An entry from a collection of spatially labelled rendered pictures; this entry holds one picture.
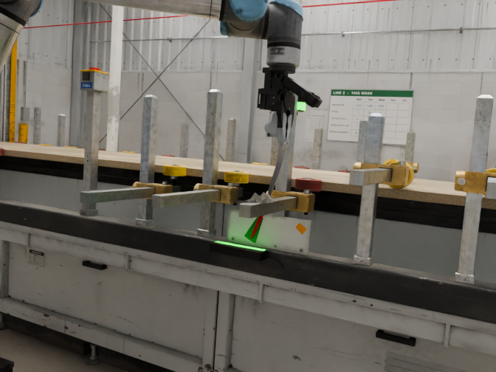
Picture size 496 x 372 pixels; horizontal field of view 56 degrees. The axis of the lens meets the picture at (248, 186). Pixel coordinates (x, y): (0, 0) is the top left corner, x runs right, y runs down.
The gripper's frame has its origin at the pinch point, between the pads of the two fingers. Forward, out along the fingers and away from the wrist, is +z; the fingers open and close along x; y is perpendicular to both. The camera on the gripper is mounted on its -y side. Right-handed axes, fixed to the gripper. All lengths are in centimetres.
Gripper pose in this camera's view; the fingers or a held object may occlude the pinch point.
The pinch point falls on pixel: (283, 142)
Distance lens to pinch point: 128.5
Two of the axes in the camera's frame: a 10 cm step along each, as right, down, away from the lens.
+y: -8.9, -1.0, 4.5
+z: -0.7, 9.9, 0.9
